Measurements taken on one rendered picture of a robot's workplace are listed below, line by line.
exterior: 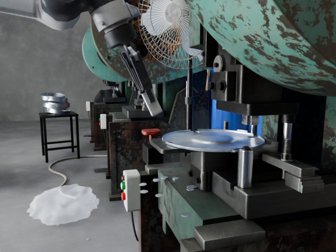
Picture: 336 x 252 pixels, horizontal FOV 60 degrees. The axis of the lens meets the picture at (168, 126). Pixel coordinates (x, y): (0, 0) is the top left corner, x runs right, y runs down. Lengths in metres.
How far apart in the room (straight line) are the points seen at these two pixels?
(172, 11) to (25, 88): 6.10
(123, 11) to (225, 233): 0.54
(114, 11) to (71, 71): 6.65
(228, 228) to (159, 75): 1.61
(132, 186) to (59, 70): 6.45
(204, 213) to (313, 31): 0.47
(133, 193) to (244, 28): 0.75
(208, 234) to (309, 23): 0.43
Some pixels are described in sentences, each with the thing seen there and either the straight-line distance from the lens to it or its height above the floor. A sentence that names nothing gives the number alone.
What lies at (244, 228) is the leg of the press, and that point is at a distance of 0.67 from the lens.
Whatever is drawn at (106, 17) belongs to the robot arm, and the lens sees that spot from 0.73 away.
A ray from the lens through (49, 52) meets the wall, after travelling 7.40.
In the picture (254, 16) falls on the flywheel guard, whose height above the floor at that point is 1.03.
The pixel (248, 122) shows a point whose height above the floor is 0.83.
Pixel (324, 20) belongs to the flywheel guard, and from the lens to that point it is 0.40.
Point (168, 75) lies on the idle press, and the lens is 2.15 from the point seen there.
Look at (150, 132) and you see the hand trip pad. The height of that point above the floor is 0.75.
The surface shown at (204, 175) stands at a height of 0.69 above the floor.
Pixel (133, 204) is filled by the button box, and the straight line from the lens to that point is 1.06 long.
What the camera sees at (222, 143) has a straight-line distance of 0.80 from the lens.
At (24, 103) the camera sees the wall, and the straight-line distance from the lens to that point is 7.47.
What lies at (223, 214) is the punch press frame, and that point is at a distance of 0.71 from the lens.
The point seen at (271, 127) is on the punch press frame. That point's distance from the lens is 1.12.
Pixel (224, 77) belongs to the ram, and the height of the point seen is 0.96.
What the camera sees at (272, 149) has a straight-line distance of 0.87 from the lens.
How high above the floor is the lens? 0.95
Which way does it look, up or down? 9 degrees down
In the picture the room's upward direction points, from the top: straight up
